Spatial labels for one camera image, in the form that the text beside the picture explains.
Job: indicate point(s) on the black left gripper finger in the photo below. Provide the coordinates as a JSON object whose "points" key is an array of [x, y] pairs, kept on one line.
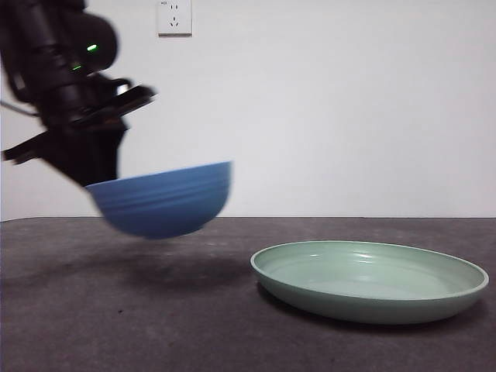
{"points": [[73, 155]]}

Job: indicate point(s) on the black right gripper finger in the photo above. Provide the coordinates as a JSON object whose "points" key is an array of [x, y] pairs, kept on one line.
{"points": [[106, 155]]}

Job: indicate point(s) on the blue ribbed bowl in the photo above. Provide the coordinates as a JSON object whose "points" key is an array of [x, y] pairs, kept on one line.
{"points": [[166, 205]]}

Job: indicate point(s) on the green round plate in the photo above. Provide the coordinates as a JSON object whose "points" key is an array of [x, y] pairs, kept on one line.
{"points": [[368, 286]]}

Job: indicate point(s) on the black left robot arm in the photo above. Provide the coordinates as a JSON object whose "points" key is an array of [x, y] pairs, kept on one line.
{"points": [[58, 46]]}

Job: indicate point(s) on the white wall power socket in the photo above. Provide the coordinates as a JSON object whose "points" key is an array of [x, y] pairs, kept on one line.
{"points": [[175, 17]]}

